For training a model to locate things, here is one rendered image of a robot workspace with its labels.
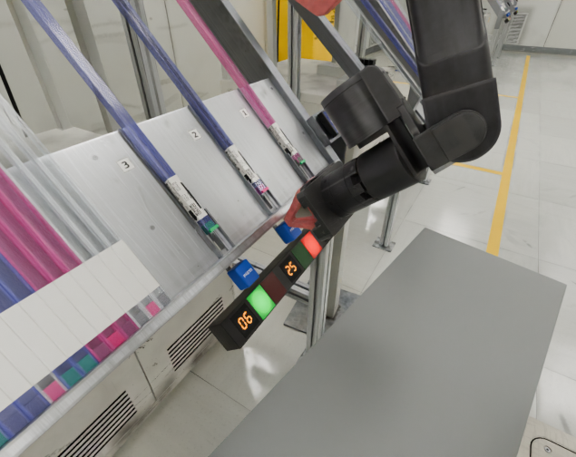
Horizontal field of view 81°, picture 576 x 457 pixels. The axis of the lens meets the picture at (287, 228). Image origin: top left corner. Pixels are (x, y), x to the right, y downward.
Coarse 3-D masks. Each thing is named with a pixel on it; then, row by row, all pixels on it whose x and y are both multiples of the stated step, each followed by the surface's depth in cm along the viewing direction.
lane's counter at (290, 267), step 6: (288, 258) 50; (282, 264) 48; (288, 264) 49; (294, 264) 50; (282, 270) 48; (288, 270) 49; (294, 270) 49; (300, 270) 50; (288, 276) 48; (294, 276) 49
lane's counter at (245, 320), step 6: (240, 306) 42; (246, 306) 42; (240, 312) 42; (246, 312) 42; (234, 318) 41; (240, 318) 41; (246, 318) 42; (252, 318) 42; (234, 324) 41; (240, 324) 41; (246, 324) 42; (252, 324) 42; (240, 330) 41; (246, 330) 41; (252, 330) 42; (246, 336) 41
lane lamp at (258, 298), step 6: (258, 288) 44; (252, 294) 44; (258, 294) 44; (264, 294) 45; (252, 300) 43; (258, 300) 44; (264, 300) 44; (270, 300) 45; (258, 306) 43; (264, 306) 44; (270, 306) 45; (258, 312) 43; (264, 312) 44
